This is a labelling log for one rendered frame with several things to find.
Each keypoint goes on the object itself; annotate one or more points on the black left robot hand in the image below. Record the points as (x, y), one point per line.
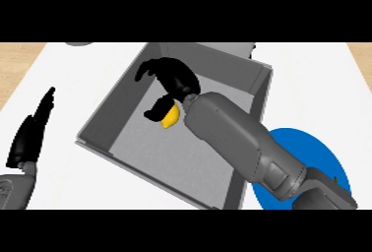
(30, 131)

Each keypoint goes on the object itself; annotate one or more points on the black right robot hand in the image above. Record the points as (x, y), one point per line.
(176, 77)

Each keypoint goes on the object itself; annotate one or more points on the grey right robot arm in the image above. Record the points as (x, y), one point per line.
(232, 138)

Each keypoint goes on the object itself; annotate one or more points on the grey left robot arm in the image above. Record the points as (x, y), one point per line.
(18, 188)

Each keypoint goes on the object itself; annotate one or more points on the grey cardboard box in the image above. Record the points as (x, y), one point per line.
(190, 98)

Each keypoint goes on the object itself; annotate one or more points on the yellow lemon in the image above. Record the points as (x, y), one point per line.
(172, 118)

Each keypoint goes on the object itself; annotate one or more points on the blue plate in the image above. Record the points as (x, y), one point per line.
(311, 147)

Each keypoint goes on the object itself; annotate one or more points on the grey round object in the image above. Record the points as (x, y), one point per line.
(77, 43)

